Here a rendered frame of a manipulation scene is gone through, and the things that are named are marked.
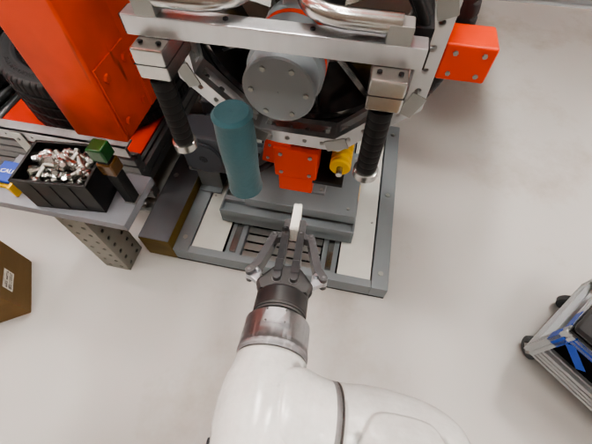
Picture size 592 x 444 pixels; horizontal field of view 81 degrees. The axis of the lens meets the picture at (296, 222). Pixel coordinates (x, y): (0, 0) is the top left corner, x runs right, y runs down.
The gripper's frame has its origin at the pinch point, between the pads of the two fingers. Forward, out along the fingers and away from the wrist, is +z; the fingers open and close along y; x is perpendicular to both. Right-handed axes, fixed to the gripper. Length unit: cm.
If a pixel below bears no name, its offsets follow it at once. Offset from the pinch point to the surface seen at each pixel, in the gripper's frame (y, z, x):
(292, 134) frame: 4.6, 31.9, 0.2
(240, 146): 14.5, 19.2, -2.7
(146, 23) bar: 22.6, 5.6, -29.3
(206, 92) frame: 25.0, 31.1, -9.1
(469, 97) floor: -77, 148, 32
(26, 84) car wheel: 97, 59, 5
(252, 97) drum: 9.8, 12.6, -16.9
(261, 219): 17, 47, 45
